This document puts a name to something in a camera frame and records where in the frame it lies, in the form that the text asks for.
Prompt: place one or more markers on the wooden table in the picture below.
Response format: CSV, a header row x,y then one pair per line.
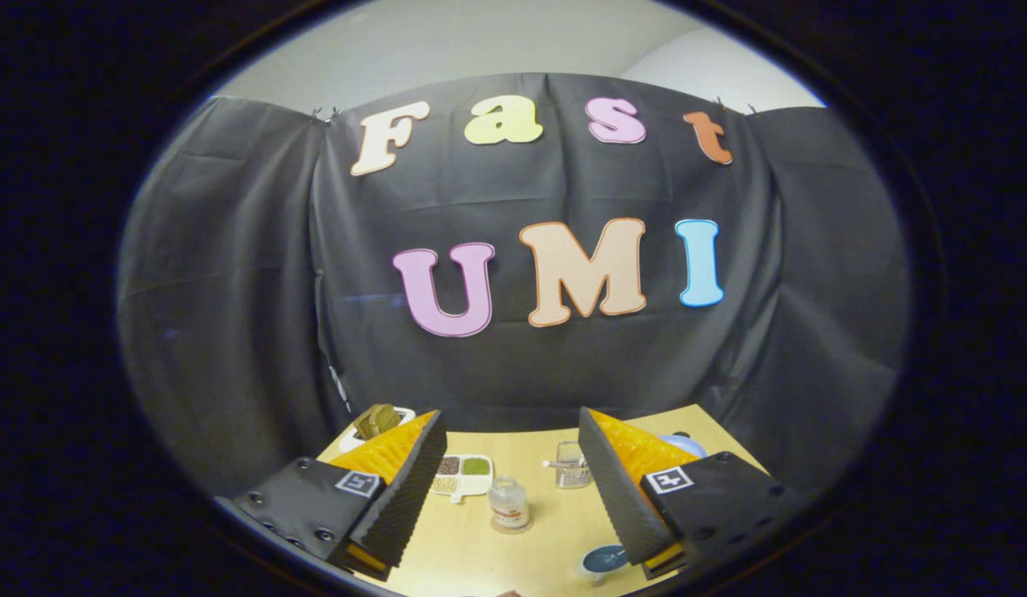
x,y
464,547

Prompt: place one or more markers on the brown dried leaves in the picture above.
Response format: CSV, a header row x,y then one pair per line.
x,y
377,420

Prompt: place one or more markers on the black backdrop cloth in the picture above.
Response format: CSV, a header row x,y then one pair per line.
x,y
231,290

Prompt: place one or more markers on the white rectangular dish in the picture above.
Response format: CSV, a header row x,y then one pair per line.
x,y
352,437

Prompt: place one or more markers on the clear glass cup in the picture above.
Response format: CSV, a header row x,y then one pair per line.
x,y
572,468

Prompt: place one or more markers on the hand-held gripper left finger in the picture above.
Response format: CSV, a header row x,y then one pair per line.
x,y
401,497

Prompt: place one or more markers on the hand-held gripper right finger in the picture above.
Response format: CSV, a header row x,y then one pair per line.
x,y
617,497

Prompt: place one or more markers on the white divided grain dish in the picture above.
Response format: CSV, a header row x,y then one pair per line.
x,y
462,476

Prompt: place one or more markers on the light blue plate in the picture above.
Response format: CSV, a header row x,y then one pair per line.
x,y
688,445

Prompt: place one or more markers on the round blue coaster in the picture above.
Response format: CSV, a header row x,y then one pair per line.
x,y
603,560

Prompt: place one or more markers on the small clear juice bottle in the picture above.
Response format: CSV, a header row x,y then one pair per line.
x,y
509,506

